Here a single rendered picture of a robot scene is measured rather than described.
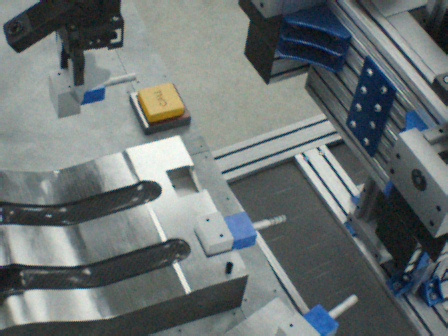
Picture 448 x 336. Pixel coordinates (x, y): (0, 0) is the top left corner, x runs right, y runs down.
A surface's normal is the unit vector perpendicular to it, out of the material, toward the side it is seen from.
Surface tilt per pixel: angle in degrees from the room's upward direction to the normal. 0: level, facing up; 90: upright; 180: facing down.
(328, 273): 0
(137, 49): 0
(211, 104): 0
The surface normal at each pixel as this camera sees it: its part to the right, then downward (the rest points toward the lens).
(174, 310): 0.39, 0.74
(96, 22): 0.11, -0.62
